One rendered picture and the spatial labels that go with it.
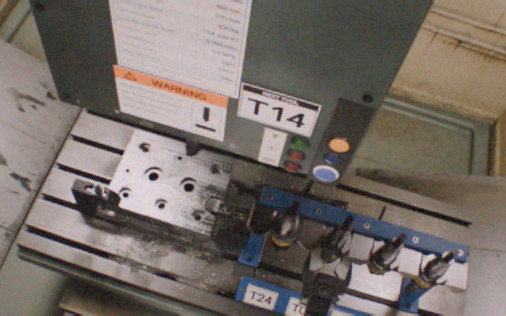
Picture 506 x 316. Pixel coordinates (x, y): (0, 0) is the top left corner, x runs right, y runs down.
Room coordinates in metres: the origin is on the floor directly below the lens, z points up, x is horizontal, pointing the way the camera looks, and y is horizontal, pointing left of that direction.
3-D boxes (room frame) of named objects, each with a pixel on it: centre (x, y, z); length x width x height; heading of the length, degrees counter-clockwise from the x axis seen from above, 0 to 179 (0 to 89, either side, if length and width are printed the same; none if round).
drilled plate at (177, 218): (0.64, 0.19, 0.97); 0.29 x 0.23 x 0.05; 84
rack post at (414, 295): (0.49, -0.49, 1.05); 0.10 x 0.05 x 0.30; 174
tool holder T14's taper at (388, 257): (0.45, -0.32, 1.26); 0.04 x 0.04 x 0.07
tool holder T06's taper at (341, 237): (0.47, -0.21, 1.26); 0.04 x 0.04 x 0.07
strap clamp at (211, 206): (0.59, 0.02, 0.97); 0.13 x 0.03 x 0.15; 84
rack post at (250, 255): (0.54, -0.06, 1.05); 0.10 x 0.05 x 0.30; 174
